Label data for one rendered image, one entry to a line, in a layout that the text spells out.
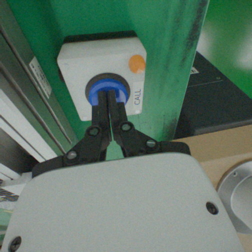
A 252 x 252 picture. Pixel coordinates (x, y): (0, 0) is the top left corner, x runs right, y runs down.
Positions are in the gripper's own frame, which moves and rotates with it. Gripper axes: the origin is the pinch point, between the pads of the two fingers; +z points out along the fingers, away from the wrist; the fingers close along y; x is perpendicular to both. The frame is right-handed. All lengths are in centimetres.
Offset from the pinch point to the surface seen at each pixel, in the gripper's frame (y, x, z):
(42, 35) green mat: -6.1, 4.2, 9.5
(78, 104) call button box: -3.3, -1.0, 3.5
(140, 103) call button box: 3.7, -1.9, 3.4
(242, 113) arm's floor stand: 33.2, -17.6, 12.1
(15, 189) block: -16.6, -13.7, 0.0
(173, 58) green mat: 9.6, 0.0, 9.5
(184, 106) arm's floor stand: 20.6, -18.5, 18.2
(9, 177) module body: -16.4, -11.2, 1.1
